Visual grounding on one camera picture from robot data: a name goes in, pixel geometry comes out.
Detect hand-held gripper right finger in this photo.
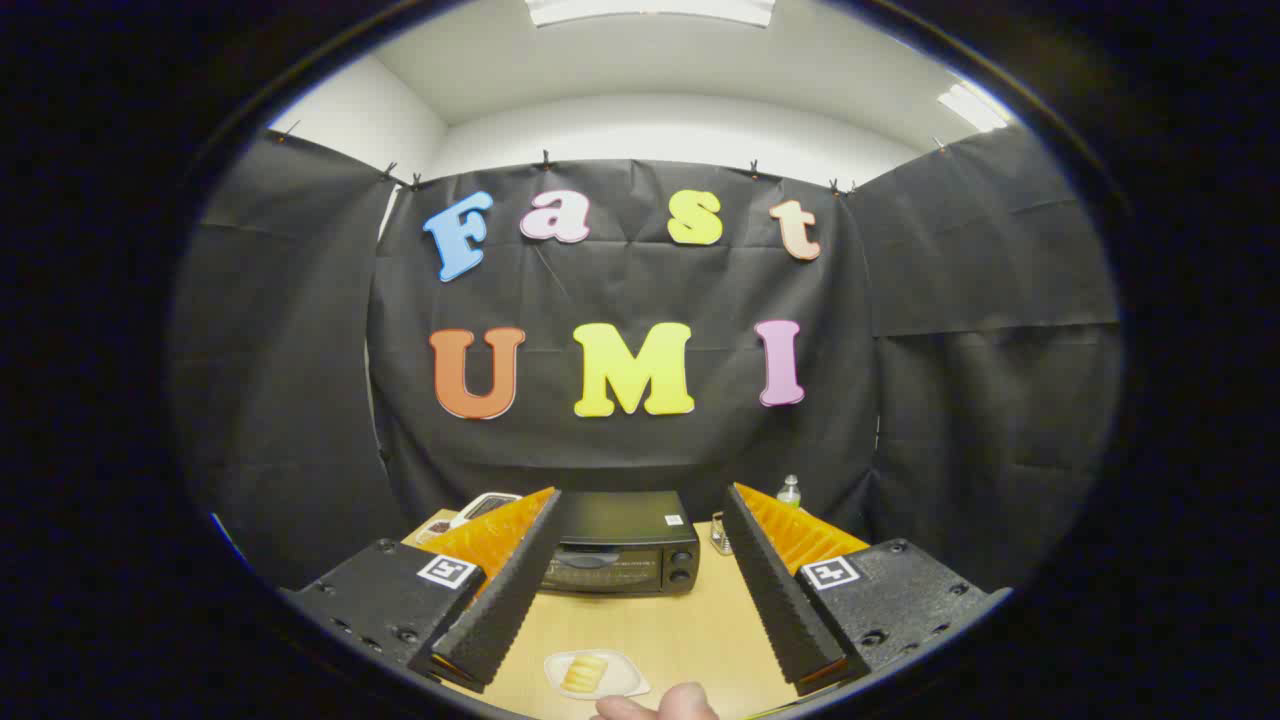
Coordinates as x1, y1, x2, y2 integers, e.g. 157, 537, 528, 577
722, 483, 1013, 698

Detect ceiling light panel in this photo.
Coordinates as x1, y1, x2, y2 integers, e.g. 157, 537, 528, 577
937, 82, 1011, 133
525, 0, 777, 28

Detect white slot toaster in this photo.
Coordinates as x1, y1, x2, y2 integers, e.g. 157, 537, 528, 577
450, 492, 523, 529

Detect black toaster oven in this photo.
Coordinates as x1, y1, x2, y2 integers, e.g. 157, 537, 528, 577
537, 490, 701, 597

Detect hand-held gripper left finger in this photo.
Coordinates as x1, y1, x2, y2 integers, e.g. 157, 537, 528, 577
283, 487, 563, 694

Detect white plate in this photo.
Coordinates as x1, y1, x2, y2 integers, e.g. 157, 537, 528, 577
544, 649, 651, 700

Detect spiral bread roll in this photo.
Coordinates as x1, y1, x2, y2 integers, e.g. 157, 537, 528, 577
561, 654, 609, 694

